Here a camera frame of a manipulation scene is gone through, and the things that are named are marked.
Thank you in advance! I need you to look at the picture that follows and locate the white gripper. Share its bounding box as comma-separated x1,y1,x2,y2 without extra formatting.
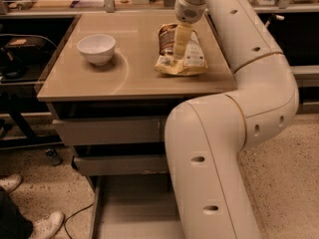
173,0,206,59

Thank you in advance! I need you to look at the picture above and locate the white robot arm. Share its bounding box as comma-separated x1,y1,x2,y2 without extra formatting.
164,0,299,239

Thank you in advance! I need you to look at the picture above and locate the grey drawer cabinet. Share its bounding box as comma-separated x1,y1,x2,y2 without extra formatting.
37,10,238,184

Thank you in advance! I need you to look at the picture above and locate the grey top drawer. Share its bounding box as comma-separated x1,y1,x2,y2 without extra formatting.
53,117,166,145

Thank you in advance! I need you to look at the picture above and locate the grey middle drawer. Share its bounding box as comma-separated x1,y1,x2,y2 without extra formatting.
74,154,168,176

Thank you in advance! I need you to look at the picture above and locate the grey open bottom drawer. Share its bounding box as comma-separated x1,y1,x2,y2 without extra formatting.
89,173,184,239

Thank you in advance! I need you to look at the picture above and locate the white ceramic bowl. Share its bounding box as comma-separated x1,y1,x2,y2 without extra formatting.
77,34,116,66

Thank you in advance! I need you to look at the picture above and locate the white shoe near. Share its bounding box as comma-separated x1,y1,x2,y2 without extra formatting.
29,211,65,239

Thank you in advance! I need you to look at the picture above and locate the dark trouser leg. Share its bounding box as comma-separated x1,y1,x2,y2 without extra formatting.
0,191,33,239

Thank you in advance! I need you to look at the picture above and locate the black floor cable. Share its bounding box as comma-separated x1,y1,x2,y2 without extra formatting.
63,201,96,239

